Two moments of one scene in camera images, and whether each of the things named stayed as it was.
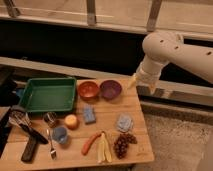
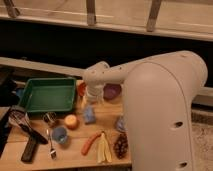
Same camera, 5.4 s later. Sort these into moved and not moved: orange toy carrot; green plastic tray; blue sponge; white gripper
Moved: white gripper
Not moved: orange toy carrot; blue sponge; green plastic tray
